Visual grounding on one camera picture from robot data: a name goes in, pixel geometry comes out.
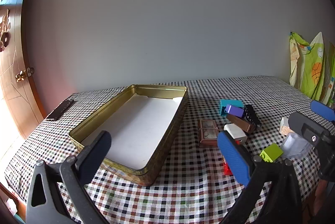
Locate clear tissue pack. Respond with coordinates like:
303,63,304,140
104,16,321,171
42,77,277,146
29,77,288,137
281,132,313,160

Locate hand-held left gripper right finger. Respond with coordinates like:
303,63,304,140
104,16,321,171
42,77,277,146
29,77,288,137
217,131,311,224

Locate gold metal tin box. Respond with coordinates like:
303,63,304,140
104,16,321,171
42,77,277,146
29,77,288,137
68,84,188,186

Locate purple building block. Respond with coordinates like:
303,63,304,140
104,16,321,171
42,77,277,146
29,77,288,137
225,104,245,118

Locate brass door knob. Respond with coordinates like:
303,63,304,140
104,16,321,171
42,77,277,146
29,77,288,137
15,67,35,82

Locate black flat phone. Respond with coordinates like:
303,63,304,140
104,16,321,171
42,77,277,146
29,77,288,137
46,99,74,120

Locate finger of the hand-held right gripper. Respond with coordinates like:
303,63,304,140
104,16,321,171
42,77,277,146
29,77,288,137
288,112,331,147
310,100,335,122

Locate brown rectangular box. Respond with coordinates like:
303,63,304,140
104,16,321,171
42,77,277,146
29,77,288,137
226,114,255,135

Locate black studded block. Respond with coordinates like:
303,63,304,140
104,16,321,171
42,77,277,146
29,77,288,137
243,104,262,127

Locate red building block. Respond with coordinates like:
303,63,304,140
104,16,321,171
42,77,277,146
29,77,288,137
222,156,233,176

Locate white charger plug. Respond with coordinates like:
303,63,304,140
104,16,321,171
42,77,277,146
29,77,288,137
223,123,248,146

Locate teal building block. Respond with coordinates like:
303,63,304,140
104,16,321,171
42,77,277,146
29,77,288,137
219,99,244,117

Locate checkered tablecloth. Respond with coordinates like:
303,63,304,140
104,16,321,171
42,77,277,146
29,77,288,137
4,76,327,224

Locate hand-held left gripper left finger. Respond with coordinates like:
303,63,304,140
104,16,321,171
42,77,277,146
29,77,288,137
25,131,112,224

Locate brown wooden door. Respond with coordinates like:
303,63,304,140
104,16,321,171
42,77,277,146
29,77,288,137
0,0,46,141

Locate white box with cork side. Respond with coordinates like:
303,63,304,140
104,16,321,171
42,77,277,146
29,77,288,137
280,117,295,136

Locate green building block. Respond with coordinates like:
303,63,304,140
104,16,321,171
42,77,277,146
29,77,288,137
259,143,284,163

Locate copper framed case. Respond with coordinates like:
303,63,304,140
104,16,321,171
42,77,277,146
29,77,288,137
197,119,219,148

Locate green printed hanging cloth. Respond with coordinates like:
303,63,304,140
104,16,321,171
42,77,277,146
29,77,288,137
289,31,335,107

